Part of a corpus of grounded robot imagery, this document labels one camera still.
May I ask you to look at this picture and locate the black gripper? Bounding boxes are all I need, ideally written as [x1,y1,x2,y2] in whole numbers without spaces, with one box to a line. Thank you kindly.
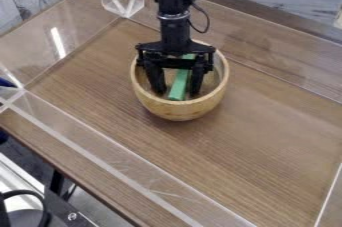
[135,12,215,97]

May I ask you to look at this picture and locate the green rectangular block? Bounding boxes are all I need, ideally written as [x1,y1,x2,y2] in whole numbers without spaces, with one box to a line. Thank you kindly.
[167,53,198,102]

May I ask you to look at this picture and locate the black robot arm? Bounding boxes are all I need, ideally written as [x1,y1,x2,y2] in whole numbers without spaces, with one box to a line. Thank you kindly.
[136,0,215,96]

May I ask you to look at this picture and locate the brown wooden bowl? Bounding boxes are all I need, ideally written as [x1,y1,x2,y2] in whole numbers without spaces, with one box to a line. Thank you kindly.
[130,40,230,121]

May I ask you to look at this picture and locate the blue object at edge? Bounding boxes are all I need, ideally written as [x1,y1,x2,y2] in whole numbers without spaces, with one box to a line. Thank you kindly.
[0,77,16,88]

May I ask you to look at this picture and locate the black metal table leg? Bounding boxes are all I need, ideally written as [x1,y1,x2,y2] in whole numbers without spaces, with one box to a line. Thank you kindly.
[50,170,66,195]

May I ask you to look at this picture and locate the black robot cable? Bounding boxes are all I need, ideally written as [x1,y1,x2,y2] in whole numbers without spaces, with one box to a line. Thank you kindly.
[186,2,211,35]

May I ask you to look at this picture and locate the clear acrylic corner bracket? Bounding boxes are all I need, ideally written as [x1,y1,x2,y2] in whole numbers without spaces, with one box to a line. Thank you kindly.
[100,0,144,19]

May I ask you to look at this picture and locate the clear acrylic tray wall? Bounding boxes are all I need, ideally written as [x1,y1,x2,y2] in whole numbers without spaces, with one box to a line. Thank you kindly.
[0,0,342,227]

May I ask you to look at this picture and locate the black cable loop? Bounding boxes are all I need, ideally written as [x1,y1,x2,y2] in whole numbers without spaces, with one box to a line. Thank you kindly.
[0,189,52,227]

